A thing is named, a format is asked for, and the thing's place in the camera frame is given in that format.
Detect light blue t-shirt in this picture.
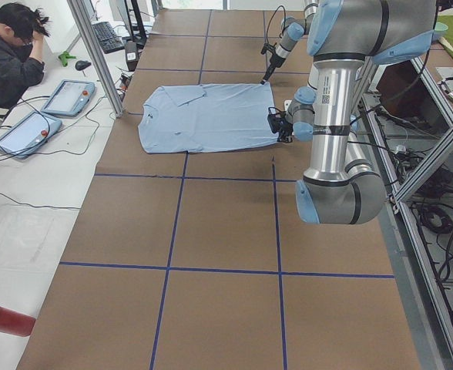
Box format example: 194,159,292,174
138,83,277,153

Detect teach pendant tablet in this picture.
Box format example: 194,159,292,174
0,111,62,159
41,79,96,117

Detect far teach pendant tablet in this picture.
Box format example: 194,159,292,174
41,79,96,117

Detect near teach pendant tablet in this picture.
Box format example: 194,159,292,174
0,111,62,159

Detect black keyboard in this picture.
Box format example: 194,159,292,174
92,22,125,54

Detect black box with label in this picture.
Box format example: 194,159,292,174
125,40,139,72

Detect green clamp tool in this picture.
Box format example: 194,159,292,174
58,51,76,67

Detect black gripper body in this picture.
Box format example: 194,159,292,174
267,107,293,143
260,42,288,73

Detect small electronics board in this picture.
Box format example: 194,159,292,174
119,73,132,92

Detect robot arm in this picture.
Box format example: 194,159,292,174
263,1,437,224
260,1,320,85

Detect red cylinder bottle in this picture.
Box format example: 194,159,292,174
0,306,36,337

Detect black computer mouse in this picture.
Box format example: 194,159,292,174
75,60,92,71

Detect aluminium frame rack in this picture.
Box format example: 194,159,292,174
358,43,453,369

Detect seated person in black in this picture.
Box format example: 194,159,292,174
0,2,49,109

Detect aluminium frame post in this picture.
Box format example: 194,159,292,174
67,0,123,118

